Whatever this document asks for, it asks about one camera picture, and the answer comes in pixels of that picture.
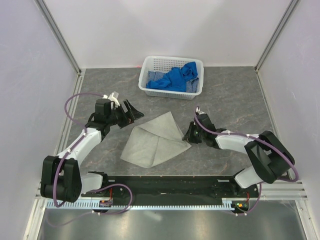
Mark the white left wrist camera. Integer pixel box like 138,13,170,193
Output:
102,91,120,108

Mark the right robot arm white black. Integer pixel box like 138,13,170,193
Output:
183,111,299,197

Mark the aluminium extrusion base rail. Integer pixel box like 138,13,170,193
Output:
260,181,308,201

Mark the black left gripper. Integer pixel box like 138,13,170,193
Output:
106,99,143,129

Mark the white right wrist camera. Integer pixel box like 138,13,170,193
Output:
194,106,203,116

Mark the blue checkered cloth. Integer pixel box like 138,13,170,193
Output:
147,70,201,94

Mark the white perforated plastic basket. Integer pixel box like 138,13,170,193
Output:
138,56,204,100

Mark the aluminium corner frame post left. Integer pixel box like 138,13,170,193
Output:
34,0,82,75

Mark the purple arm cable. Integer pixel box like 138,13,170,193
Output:
46,92,133,227
194,106,300,217

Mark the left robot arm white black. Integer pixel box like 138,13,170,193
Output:
40,97,144,208

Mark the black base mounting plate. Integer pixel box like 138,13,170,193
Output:
87,176,259,201

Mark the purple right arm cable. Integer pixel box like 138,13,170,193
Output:
194,106,300,217

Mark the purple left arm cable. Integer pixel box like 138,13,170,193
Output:
46,92,133,227

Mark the slotted cable duct rail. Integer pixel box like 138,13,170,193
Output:
61,195,246,210

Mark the aluminium corner frame post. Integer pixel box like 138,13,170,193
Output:
254,0,300,73
34,0,82,75

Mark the grey cloth napkin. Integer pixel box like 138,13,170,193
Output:
120,111,191,169

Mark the blue towel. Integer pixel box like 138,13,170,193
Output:
145,61,200,93

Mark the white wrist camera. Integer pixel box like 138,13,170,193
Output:
102,91,120,108
194,106,203,116

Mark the aluminium corner frame post right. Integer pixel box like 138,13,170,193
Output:
254,0,300,73

